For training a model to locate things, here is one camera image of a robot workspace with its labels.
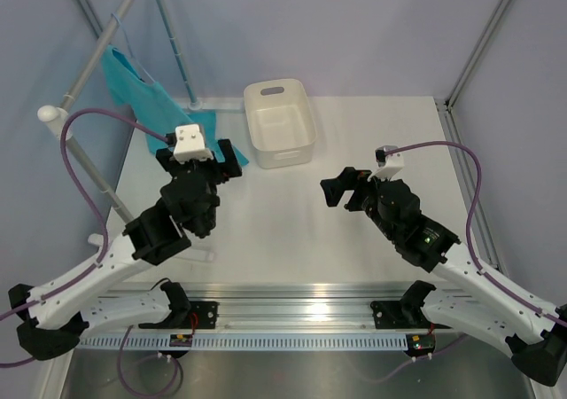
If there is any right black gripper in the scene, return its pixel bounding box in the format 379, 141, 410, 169
321, 167, 399, 241

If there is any turquoise t shirt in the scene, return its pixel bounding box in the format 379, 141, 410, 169
100, 45, 224, 161

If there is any light blue wire hanger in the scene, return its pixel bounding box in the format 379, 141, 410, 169
111, 12, 156, 84

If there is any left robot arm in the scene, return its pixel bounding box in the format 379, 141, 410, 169
8, 139, 243, 361

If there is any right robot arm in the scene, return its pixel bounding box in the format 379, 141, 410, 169
320, 167, 566, 387

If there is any white plastic bin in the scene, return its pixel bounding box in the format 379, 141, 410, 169
244, 78, 317, 169

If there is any white clothes rack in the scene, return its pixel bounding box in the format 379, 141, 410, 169
36, 0, 245, 265

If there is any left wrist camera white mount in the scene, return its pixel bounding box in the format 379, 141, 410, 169
173, 124, 213, 163

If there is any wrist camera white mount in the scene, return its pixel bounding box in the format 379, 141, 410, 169
369, 145, 405, 181
173, 124, 213, 163

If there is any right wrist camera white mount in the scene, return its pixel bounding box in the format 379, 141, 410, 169
369, 145, 405, 181

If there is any aluminium mounting rail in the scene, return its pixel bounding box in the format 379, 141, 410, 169
88, 282, 497, 332

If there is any white slotted cable duct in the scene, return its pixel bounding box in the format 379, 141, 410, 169
77, 332, 408, 351

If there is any aluminium frame post left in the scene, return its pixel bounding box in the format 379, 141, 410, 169
72, 0, 104, 39

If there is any aluminium frame post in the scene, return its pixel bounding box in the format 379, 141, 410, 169
444, 0, 516, 111
72, 0, 104, 39

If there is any aluminium frame post right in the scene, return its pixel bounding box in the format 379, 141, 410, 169
444, 0, 516, 111

